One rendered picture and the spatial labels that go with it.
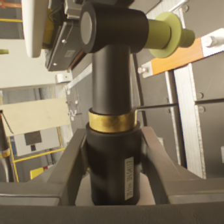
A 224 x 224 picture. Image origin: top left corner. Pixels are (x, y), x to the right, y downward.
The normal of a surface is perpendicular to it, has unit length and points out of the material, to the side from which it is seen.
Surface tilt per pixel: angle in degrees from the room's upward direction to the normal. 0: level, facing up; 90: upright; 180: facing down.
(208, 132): 0
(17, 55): 90
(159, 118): 0
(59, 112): 90
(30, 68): 90
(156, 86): 0
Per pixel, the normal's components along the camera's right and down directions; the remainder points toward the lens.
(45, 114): 0.47, -0.04
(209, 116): -0.87, 0.16
